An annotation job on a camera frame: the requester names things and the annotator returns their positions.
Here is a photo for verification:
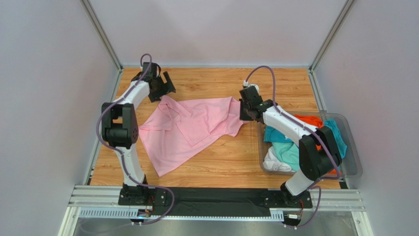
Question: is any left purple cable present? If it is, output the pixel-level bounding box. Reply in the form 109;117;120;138
95;53;176;226

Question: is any purple cable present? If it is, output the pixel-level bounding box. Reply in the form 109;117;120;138
243;65;342;229
95;53;176;226

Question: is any clear plastic bin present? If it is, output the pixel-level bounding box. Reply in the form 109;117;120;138
257;112;362;178

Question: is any orange t shirt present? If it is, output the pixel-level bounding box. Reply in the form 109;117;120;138
294;115;342;175

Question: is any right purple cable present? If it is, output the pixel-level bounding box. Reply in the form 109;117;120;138
243;65;342;229

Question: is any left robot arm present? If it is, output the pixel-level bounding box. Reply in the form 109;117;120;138
97;62;176;206

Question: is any mint green t shirt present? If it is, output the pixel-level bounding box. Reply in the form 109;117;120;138
272;142;300;172

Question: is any aluminium frame rail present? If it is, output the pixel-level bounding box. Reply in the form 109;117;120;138
60;185;373;236

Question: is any white t shirt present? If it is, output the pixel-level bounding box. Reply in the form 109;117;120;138
262;147;293;172

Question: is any teal t shirt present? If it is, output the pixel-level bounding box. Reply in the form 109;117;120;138
264;119;348;159

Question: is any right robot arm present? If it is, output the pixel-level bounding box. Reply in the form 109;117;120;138
239;85;342;207

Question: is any pink t shirt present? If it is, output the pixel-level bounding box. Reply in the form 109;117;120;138
139;95;244;177

